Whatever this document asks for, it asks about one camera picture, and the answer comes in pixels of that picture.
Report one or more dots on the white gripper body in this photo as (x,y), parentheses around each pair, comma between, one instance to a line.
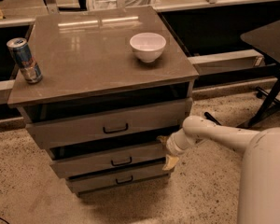
(172,146)

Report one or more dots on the grey drawer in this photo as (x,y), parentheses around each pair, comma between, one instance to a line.
(65,132)
(109,159)
(117,177)

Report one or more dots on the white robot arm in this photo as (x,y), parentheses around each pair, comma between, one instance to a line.
(259,192)

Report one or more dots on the grey drawer cabinet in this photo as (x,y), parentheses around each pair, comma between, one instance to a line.
(88,67)

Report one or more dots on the grey bottom drawer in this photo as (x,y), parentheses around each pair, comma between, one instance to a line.
(117,177)

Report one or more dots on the grey top drawer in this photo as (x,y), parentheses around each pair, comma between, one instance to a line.
(65,132)

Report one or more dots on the white ceramic bowl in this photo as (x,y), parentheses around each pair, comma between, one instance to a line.
(147,47)

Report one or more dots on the black folding side table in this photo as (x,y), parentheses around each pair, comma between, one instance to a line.
(266,40)

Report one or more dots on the blue silver drink can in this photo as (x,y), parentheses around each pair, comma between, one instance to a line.
(22,56)

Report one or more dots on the white wire basket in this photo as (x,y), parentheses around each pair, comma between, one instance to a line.
(121,1)

